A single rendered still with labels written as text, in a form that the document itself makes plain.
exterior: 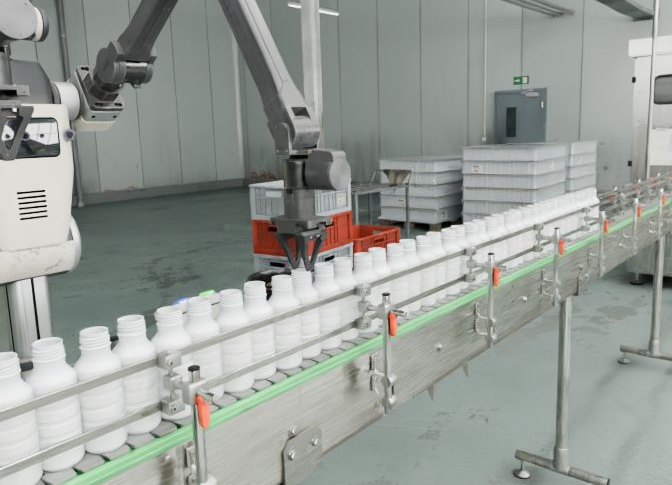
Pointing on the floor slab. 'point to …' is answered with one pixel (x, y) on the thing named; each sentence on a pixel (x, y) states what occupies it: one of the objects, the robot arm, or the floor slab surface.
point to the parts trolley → (378, 191)
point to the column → (312, 50)
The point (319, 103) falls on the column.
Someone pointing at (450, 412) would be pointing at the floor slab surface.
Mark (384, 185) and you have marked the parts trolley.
